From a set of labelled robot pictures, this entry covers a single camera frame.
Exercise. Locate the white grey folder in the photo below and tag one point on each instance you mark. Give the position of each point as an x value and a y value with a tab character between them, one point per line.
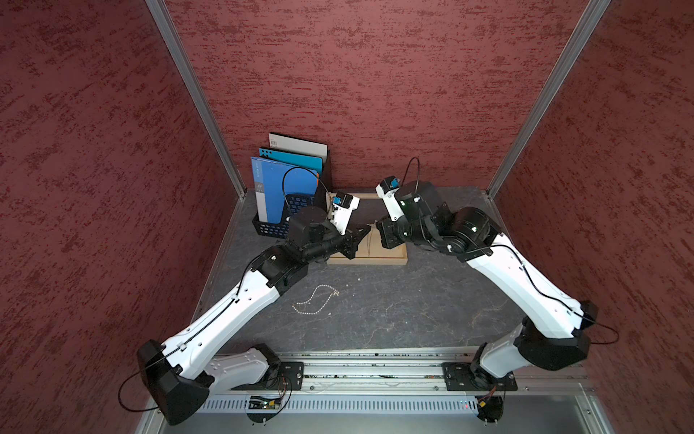
300	146

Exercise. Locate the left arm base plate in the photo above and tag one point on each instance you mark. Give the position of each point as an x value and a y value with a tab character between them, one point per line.
287	375

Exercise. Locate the right aluminium corner post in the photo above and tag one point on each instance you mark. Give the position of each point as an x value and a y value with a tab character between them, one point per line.
586	25

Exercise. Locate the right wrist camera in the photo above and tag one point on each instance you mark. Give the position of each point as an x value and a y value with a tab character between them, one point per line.
386	190

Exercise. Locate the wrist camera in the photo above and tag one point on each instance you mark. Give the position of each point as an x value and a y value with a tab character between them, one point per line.
343	205
386	190

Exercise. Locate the blue folder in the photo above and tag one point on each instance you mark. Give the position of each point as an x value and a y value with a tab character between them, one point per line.
273	180

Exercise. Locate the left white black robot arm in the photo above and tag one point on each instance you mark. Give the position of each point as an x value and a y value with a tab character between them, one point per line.
311	237

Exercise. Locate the teal folder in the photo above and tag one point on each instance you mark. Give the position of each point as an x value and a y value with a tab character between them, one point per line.
305	161

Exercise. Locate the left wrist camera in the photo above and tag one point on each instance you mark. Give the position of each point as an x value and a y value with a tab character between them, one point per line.
343	205

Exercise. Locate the aluminium mounting rail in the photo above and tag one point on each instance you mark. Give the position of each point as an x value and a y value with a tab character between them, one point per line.
391	372

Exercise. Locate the left aluminium corner post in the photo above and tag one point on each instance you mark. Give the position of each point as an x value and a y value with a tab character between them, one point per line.
174	44

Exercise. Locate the wooden jewelry display stand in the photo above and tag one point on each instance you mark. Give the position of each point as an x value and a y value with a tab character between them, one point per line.
371	253

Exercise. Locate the black mesh file holder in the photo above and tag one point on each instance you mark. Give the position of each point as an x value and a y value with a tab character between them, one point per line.
295	203

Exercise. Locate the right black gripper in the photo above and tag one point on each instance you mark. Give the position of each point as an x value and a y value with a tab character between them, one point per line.
390	239

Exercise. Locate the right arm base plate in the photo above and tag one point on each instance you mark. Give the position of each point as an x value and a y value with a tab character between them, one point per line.
461	377

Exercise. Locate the aluminium corner post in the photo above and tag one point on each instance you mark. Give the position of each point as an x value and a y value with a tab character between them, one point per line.
586	25
174	44

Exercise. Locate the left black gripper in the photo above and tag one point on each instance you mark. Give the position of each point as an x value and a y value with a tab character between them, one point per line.
351	239

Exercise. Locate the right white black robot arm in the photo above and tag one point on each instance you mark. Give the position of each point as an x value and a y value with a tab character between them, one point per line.
552	334

